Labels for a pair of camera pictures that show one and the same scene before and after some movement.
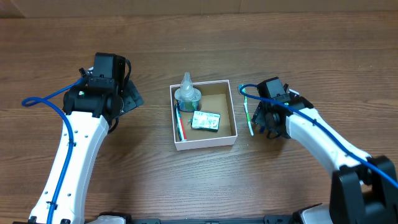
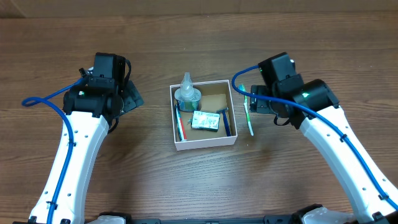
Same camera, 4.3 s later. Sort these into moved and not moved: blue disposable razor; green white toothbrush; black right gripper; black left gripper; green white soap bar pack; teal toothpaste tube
Moved: blue disposable razor; black right gripper
Not moved: green white toothbrush; teal toothpaste tube; black left gripper; green white soap bar pack
